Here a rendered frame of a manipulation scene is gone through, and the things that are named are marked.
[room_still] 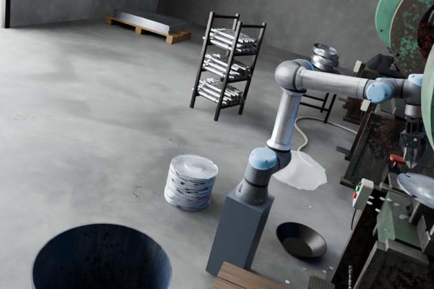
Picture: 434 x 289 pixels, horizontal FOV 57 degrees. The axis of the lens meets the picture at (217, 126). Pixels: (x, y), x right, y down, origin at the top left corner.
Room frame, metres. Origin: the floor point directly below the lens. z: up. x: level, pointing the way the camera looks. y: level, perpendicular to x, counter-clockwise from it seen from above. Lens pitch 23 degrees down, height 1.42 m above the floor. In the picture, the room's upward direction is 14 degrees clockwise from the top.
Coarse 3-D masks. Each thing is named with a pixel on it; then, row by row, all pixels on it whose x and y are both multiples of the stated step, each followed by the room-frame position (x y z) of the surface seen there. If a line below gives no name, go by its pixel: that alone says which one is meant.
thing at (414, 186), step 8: (400, 176) 1.51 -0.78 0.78; (416, 176) 1.55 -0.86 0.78; (424, 176) 1.57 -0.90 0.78; (400, 184) 1.41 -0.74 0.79; (408, 184) 1.45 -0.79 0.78; (416, 184) 1.46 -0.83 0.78; (424, 184) 1.47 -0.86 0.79; (432, 184) 1.50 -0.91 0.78; (408, 192) 1.36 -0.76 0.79; (416, 192) 1.39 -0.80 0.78; (424, 192) 1.40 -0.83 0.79; (432, 192) 1.42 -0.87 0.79; (424, 200) 1.34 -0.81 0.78; (432, 200) 1.36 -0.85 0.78
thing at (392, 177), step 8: (392, 176) 1.49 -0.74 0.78; (392, 184) 1.41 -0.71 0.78; (400, 192) 1.39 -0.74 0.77; (416, 200) 1.43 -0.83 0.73; (408, 208) 1.46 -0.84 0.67; (416, 208) 1.39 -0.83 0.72; (424, 208) 1.38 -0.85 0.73; (432, 208) 1.38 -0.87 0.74; (408, 216) 1.42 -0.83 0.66; (416, 216) 1.38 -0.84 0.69; (432, 216) 1.37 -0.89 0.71
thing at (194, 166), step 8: (176, 160) 2.19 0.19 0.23; (184, 160) 2.21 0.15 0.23; (192, 160) 2.24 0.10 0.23; (200, 160) 2.27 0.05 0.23; (208, 160) 2.29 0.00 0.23; (184, 168) 2.11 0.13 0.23; (192, 168) 2.13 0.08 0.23; (200, 168) 2.15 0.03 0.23; (208, 168) 2.18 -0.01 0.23; (216, 168) 2.21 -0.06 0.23; (192, 176) 2.05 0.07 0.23; (200, 176) 2.07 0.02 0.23; (208, 176) 2.09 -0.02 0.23
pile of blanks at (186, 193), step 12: (168, 180) 2.12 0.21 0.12; (180, 180) 2.04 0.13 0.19; (192, 180) 2.02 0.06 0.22; (204, 180) 2.05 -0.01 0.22; (168, 192) 2.08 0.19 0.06; (180, 192) 2.04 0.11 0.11; (192, 192) 2.04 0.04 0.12; (204, 192) 2.06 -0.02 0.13; (180, 204) 2.03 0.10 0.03; (192, 204) 2.03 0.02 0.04; (204, 204) 2.09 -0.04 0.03
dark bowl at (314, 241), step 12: (276, 228) 1.97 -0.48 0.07; (288, 228) 2.04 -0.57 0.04; (300, 228) 2.07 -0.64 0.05; (288, 240) 1.99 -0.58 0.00; (300, 240) 2.02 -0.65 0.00; (312, 240) 2.01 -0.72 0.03; (324, 240) 1.98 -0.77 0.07; (288, 252) 1.86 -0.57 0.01; (300, 252) 1.90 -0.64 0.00; (312, 252) 1.93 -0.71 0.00; (324, 252) 1.86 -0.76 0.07
